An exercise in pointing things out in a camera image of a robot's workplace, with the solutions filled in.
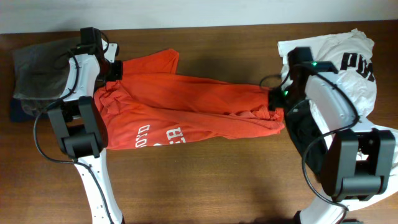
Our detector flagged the orange red printed t-shirt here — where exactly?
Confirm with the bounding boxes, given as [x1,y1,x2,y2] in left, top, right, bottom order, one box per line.
[94,49,284,150]

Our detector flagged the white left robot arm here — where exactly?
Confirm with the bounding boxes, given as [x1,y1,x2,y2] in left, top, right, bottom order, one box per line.
[44,27,124,223]

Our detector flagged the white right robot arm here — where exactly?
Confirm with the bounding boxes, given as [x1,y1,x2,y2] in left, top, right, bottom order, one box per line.
[270,47,397,223]

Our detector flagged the black garment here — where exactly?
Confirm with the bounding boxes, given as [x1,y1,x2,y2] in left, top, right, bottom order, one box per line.
[285,100,326,181]

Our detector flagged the folded grey garment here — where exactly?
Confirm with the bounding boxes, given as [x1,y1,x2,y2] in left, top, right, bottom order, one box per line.
[12,37,80,116]

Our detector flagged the white t-shirt with black print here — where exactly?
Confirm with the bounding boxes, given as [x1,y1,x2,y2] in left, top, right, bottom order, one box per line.
[277,29,397,210]

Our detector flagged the folded navy blue garment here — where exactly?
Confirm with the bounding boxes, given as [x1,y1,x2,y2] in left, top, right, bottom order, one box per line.
[9,98,52,123]

